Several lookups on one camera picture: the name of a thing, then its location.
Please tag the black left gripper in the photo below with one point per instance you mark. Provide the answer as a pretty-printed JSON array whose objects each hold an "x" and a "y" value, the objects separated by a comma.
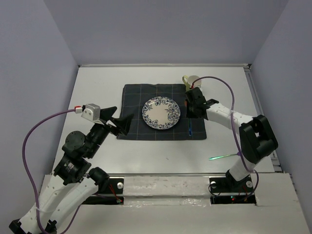
[{"x": 123, "y": 123}]

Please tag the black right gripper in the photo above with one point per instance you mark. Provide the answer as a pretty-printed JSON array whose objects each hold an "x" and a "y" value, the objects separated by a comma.
[{"x": 189, "y": 114}]

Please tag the iridescent purple spoon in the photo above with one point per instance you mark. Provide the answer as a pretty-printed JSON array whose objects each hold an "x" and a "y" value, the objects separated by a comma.
[{"x": 190, "y": 127}]

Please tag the pale yellow mug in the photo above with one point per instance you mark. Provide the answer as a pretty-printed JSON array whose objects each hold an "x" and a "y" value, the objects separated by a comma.
[{"x": 191, "y": 80}]

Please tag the dark grey checked cloth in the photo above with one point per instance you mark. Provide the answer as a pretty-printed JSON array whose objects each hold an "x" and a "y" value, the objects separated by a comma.
[{"x": 134, "y": 96}]

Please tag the blue floral white plate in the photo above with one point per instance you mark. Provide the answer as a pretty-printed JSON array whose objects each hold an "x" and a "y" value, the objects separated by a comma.
[{"x": 161, "y": 113}]

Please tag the iridescent green fork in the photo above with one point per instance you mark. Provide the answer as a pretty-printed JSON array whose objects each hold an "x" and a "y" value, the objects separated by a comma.
[{"x": 223, "y": 156}]

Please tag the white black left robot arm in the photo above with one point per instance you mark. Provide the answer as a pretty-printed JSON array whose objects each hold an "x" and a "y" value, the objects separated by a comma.
[{"x": 73, "y": 179}]

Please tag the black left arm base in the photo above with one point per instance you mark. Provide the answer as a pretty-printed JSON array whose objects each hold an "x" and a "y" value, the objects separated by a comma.
[{"x": 111, "y": 195}]

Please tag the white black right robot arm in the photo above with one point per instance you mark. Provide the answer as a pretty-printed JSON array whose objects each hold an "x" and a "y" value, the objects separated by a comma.
[{"x": 253, "y": 136}]

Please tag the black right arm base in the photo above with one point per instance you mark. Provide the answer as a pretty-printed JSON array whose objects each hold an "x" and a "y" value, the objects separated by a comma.
[{"x": 222, "y": 193}]

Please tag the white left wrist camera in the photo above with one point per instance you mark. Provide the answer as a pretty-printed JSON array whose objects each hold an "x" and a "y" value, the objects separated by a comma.
[{"x": 91, "y": 112}]

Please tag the aluminium table edge rail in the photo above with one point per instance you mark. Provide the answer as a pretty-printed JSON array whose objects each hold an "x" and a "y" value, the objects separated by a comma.
[{"x": 242, "y": 65}]

